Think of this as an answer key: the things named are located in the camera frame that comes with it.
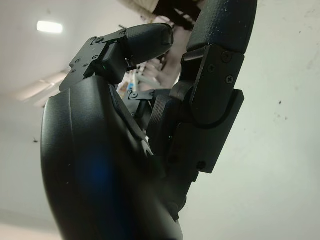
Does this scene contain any rectangular ceiling light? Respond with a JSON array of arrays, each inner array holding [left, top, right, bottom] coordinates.
[[36, 20, 64, 34]]

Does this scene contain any person in black clothes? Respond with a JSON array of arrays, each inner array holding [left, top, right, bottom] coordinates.
[[117, 0, 203, 31]]

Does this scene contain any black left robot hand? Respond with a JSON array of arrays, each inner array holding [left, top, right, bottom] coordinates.
[[41, 0, 258, 240]]

